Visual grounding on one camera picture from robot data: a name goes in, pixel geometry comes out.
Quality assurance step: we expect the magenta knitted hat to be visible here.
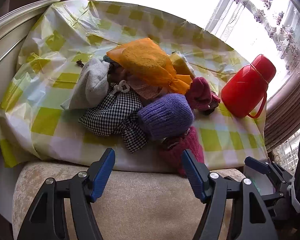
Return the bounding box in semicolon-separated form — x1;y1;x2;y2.
159;126;204;177

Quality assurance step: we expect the magenta knitted glove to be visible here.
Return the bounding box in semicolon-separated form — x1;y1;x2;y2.
185;77;221;115

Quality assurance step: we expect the purple knitted hat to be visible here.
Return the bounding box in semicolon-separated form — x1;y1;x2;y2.
138;93;194;140

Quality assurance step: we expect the black white houndstooth cloth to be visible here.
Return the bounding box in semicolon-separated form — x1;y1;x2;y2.
79;85;148;153

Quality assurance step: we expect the grey herringbone cloth pouch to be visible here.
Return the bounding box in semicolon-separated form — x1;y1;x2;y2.
61;58;110;110

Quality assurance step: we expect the yellow sponge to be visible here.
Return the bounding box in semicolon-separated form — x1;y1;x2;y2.
170;51;195;79

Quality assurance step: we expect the orange mesh bag sponge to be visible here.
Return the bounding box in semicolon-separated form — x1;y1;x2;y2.
106;38;192;95

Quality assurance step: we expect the brown pleated curtain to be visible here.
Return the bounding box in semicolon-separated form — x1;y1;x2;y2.
264;73;300;152

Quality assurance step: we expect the red thermos jug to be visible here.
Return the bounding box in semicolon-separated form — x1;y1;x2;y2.
221;54;276;119

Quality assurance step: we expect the beige velvet sofa cushion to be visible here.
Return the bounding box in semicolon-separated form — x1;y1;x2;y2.
12;160;246;240

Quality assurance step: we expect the floral lace curtain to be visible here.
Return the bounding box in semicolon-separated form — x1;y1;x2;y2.
202;0;300;84

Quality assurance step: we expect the green checkered plastic tablecloth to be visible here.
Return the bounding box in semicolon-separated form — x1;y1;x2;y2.
0;0;267;172

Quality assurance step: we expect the silver sofa frame trim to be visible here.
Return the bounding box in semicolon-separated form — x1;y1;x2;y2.
0;0;60;103

